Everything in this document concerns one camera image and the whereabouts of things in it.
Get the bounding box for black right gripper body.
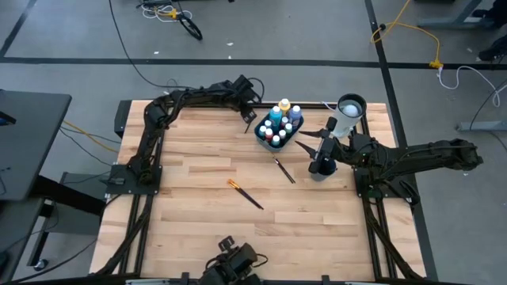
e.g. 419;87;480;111
307;116;357;175

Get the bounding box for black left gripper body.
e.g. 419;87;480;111
227;74;265;114

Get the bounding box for large teal paint bottle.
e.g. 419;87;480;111
269;105;284;127

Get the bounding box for large purple paint bottle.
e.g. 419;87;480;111
288;104;304;127

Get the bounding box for dark teal plastic cup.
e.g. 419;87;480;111
309;156;338;182

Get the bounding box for white cylinder black rim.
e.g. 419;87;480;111
326;93;368;139

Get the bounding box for teal plastic storage bin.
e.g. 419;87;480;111
253;112;306;154

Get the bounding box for grey desk foot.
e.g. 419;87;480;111
417;0;495;30
455;120;507;133

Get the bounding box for person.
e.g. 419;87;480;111
470;0;507;63

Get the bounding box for black desk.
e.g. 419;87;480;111
0;89;107;274

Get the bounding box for black aluminium table frame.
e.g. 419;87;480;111
89;98;439;285

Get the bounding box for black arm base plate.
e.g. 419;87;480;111
353;165;417;199
105;162;163;196

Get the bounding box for black coiled cable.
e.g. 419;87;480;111
176;10;204;42

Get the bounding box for white yellow cable bundle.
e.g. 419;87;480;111
139;1;194;24

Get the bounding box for black floor cable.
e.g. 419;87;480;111
107;0;204;102

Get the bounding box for white floor cable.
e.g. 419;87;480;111
436;65;503;108

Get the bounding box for yellow extension cable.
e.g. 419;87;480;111
370;0;444;70

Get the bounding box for thin yellow cable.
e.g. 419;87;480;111
62;120;120;154

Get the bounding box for silver aluminium bracket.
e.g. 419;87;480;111
125;278;171;285

